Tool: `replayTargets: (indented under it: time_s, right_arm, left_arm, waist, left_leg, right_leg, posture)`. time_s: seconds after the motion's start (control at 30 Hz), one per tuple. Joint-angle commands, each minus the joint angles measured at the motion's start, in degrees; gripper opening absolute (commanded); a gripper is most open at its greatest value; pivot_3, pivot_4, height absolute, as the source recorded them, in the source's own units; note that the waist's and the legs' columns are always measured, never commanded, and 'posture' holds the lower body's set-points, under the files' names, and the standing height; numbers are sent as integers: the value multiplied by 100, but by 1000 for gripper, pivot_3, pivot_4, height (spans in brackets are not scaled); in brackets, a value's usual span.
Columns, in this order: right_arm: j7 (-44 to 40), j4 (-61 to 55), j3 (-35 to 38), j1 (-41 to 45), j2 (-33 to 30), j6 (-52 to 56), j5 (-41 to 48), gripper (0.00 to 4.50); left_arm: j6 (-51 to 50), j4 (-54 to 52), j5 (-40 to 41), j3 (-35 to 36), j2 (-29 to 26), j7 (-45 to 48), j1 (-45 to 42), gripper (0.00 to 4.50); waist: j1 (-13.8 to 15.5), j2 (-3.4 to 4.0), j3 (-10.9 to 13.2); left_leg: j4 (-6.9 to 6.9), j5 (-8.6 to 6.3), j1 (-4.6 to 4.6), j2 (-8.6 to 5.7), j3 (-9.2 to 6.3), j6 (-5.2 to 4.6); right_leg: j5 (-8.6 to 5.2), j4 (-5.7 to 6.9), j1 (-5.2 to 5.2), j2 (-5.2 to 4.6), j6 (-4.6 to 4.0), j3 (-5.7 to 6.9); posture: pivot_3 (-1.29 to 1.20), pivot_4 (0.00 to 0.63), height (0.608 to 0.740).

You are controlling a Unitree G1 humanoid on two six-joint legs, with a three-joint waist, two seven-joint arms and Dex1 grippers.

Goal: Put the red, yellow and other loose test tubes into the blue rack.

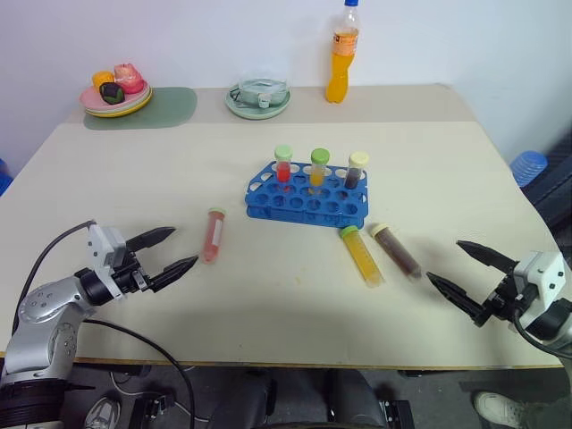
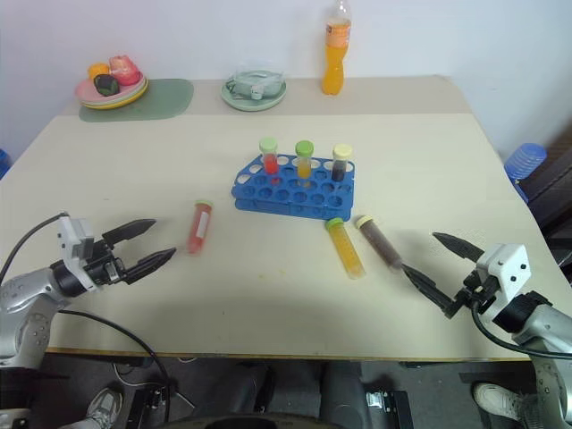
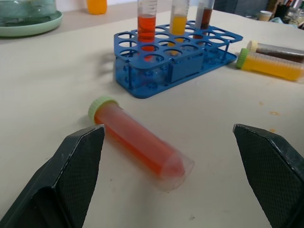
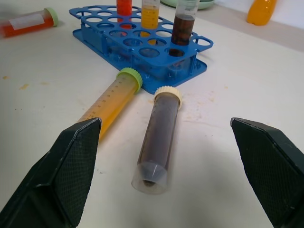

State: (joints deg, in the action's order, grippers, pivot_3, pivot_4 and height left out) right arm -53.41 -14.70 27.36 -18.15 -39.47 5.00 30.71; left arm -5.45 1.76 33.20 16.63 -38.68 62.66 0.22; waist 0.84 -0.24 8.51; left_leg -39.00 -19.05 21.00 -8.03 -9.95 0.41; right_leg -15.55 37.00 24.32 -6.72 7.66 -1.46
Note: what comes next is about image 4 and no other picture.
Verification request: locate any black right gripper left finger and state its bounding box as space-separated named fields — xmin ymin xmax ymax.
xmin=0 ymin=117 xmax=102 ymax=228

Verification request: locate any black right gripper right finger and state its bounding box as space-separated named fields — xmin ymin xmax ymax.
xmin=230 ymin=117 xmax=304 ymax=228

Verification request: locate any yellow liquid tube, green cap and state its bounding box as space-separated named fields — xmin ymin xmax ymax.
xmin=76 ymin=67 xmax=143 ymax=143

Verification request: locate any brown liquid tube, cream cap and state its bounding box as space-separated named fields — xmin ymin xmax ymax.
xmin=131 ymin=86 xmax=183 ymax=195

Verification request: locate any blue test tube rack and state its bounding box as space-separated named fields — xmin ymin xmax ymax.
xmin=68 ymin=6 xmax=214 ymax=95

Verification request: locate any red liquid tube, green cap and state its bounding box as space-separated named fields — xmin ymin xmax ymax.
xmin=0 ymin=7 xmax=59 ymax=38

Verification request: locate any orange plastic bottle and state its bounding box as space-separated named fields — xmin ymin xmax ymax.
xmin=247 ymin=0 xmax=277 ymax=26

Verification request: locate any pale green bowl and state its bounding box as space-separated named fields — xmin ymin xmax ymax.
xmin=160 ymin=0 xmax=216 ymax=10

